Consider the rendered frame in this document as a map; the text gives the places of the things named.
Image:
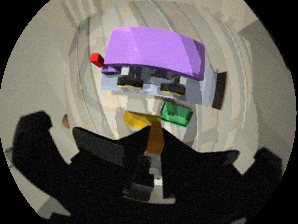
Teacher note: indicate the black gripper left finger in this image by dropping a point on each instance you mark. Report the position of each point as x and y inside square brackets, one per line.
[125, 154]

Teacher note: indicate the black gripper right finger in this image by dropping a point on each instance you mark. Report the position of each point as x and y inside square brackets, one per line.
[181, 164]

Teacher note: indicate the red-headed metal pin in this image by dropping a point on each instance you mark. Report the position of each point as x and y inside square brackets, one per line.
[98, 60]

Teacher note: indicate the yellow wedge with orange handle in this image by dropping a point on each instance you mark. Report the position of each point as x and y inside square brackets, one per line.
[141, 120]

